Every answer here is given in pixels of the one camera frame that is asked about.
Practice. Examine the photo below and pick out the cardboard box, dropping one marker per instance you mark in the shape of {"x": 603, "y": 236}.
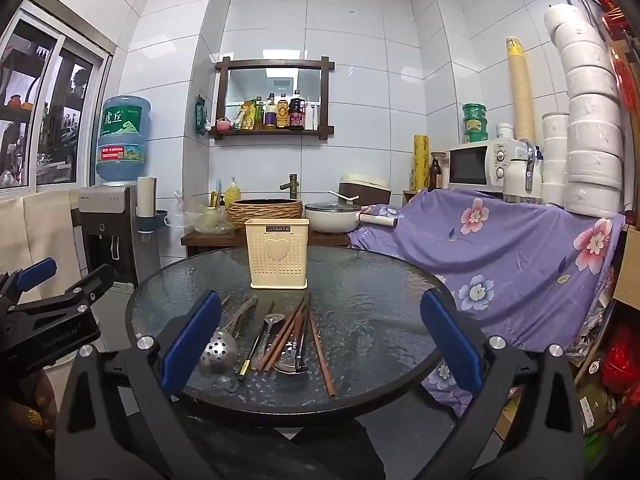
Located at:
{"x": 630, "y": 270}

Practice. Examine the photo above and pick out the sliding window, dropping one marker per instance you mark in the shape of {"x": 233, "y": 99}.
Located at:
{"x": 75, "y": 110}

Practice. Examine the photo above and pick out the yellow dish soap bottle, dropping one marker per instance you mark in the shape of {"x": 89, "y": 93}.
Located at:
{"x": 232, "y": 195}

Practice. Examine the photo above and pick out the wooden framed mirror shelf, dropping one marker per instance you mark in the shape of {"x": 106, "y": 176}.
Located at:
{"x": 272, "y": 64}

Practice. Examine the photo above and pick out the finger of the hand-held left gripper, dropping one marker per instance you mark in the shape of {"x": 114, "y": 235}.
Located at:
{"x": 35, "y": 272}
{"x": 97, "y": 280}

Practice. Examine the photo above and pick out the small steel spoon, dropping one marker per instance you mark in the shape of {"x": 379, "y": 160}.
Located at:
{"x": 274, "y": 320}

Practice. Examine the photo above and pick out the tall stack of paper cups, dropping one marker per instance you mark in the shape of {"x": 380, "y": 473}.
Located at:
{"x": 520, "y": 90}

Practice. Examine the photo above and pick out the yellow cling wrap roll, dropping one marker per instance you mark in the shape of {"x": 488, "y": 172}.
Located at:
{"x": 421, "y": 160}

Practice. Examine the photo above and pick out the dark wooden side table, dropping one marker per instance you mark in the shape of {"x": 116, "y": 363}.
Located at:
{"x": 210, "y": 240}

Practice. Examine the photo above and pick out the red plastic bag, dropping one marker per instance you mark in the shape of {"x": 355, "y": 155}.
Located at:
{"x": 622, "y": 360}

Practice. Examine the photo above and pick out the brown glass bottle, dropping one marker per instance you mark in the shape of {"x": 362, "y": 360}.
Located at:
{"x": 435, "y": 175}

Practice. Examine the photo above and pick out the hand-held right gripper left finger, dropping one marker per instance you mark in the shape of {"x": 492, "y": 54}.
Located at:
{"x": 192, "y": 345}

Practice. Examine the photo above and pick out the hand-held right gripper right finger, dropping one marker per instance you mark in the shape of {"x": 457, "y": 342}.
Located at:
{"x": 450, "y": 345}

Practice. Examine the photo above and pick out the person's left hand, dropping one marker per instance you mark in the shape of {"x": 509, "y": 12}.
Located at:
{"x": 37, "y": 402}

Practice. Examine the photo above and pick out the row of condiment bottles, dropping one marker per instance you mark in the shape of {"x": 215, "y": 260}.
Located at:
{"x": 296, "y": 110}

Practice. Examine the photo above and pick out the white pan with lid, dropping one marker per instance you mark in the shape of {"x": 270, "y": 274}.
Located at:
{"x": 325, "y": 220}

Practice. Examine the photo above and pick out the clear plastic bag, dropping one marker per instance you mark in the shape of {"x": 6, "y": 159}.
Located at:
{"x": 210, "y": 220}

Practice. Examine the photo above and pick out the white electric kettle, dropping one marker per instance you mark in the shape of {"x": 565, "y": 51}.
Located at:
{"x": 515, "y": 180}

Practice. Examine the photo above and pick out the pair of brown wooden chopsticks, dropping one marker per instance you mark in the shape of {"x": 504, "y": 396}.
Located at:
{"x": 289, "y": 334}

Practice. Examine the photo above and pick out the cream plastic utensil holder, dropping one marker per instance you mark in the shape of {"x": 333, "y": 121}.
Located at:
{"x": 277, "y": 260}

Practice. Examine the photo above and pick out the white plastic container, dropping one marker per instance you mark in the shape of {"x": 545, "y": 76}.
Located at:
{"x": 505, "y": 132}

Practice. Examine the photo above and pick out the white microwave oven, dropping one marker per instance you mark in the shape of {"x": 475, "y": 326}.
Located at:
{"x": 467, "y": 162}

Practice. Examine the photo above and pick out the water dispenser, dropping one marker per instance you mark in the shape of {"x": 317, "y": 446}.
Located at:
{"x": 100, "y": 210}

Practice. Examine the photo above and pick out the teal wall holder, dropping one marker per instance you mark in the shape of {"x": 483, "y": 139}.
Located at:
{"x": 160, "y": 220}

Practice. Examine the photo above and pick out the purple floral cloth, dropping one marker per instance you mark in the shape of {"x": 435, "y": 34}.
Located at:
{"x": 500, "y": 250}

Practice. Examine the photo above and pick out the steel slotted ladle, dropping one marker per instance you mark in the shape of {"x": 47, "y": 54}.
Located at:
{"x": 217, "y": 352}

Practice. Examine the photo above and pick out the blue water jug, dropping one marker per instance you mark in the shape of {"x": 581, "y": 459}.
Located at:
{"x": 122, "y": 130}

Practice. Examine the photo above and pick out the green packet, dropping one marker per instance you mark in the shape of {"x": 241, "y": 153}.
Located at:
{"x": 201, "y": 115}

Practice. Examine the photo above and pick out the wicker basin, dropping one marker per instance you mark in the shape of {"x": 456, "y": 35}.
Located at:
{"x": 265, "y": 215}

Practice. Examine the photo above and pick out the yellow snack packet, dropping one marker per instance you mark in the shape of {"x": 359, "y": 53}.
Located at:
{"x": 246, "y": 116}

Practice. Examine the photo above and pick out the brown cream rice cooker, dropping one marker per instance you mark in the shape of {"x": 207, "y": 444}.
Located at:
{"x": 365, "y": 190}

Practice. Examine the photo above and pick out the pink bowl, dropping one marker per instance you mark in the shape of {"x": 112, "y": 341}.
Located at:
{"x": 222, "y": 124}

